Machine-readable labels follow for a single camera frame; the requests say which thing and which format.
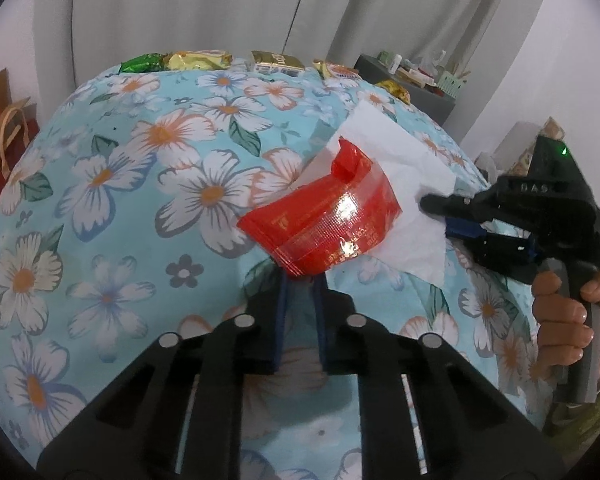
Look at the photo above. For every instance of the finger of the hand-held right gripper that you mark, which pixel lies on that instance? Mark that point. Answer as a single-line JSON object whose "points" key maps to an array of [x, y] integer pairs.
{"points": [[455, 204], [462, 228]]}

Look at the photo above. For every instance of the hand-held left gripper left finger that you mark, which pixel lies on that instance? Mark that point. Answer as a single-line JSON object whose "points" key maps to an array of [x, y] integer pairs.
{"points": [[280, 300]]}

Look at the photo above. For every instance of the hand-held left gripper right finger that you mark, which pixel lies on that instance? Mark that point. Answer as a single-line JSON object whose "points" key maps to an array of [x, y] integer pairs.
{"points": [[322, 305]]}

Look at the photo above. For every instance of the white tissue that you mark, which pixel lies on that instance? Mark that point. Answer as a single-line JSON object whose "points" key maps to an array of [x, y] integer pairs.
{"points": [[405, 170]]}

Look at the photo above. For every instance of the red plastic wrapper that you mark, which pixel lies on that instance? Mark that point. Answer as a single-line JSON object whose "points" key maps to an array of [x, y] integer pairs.
{"points": [[320, 220]]}

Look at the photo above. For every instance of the person's right hand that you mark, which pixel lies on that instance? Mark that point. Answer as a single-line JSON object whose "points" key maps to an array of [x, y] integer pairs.
{"points": [[555, 325]]}

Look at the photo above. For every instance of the patterned tall box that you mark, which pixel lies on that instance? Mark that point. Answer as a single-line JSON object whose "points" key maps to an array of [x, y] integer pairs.
{"points": [[550, 135]]}

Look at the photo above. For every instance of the white tall container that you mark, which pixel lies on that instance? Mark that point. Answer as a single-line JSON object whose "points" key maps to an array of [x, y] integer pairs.
{"points": [[512, 145]]}

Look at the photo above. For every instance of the grey cabinet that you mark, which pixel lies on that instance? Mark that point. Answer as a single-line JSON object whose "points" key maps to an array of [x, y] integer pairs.
{"points": [[425, 105]]}

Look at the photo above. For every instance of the mint pencil holder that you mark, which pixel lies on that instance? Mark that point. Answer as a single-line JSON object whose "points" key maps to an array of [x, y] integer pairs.
{"points": [[452, 84]]}

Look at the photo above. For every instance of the crumpled gold wrapper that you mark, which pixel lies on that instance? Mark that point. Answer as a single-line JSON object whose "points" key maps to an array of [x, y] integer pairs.
{"points": [[392, 91]]}

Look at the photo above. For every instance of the pile of small boxes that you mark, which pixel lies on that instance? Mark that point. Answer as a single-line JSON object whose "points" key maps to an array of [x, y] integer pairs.
{"points": [[417, 76]]}

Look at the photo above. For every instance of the clear spray bottle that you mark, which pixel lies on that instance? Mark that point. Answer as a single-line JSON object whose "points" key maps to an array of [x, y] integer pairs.
{"points": [[438, 62]]}

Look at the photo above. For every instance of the small white bottle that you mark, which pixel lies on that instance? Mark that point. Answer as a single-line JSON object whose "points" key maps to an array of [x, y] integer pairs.
{"points": [[396, 64]]}

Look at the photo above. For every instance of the blue floral blanket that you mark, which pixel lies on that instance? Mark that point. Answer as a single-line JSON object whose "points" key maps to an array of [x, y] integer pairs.
{"points": [[130, 210]]}

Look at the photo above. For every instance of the orange yellow packet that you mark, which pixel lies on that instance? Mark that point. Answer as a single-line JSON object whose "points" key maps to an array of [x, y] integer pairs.
{"points": [[337, 70]]}

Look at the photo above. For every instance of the gold white packet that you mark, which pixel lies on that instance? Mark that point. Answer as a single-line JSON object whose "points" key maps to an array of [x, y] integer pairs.
{"points": [[277, 63]]}

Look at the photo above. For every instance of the gold foil wrapper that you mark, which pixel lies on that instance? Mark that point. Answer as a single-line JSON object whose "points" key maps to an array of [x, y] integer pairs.
{"points": [[197, 60]]}

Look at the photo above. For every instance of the green foil wrapper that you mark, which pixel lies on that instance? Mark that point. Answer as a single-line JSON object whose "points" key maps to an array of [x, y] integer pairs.
{"points": [[142, 64]]}

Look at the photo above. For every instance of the grey curtain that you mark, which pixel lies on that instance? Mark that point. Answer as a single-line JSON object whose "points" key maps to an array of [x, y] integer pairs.
{"points": [[230, 0]]}

